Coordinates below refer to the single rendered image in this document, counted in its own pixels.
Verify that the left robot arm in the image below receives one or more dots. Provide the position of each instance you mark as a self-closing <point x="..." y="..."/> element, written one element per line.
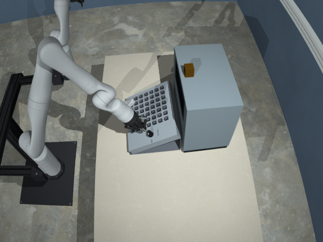
<point x="62" y="8"/>

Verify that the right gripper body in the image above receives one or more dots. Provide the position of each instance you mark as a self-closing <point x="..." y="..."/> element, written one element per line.
<point x="134" y="119"/>

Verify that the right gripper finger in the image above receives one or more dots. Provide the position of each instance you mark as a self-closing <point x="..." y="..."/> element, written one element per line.
<point x="142" y="125"/>
<point x="133" y="127"/>

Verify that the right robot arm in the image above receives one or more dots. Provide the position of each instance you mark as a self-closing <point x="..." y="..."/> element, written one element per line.
<point x="50" y="55"/>

